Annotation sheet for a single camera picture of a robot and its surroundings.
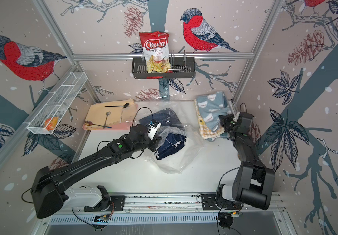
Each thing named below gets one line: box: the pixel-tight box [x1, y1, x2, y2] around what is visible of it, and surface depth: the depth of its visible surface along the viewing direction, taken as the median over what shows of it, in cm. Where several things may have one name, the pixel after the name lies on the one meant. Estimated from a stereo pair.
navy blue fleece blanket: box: [138, 108, 187, 161], surface depth 94 cm
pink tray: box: [82, 102, 139, 130], surface depth 108 cm
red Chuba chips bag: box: [139, 31, 171, 73], surface depth 85 cm
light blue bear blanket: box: [196, 91, 232, 132], surface depth 102 cm
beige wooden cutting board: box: [85, 98, 138, 126], surface depth 117 cm
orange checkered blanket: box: [193, 98, 225, 140], surface depth 93 cm
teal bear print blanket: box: [205, 131, 231, 142], surface depth 94 cm
